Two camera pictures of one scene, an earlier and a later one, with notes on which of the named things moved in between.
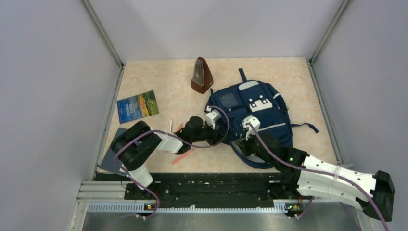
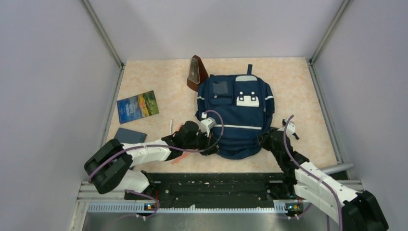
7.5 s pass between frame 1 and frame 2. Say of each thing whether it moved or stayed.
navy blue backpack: moved
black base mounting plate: stayed
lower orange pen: stayed
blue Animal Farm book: stayed
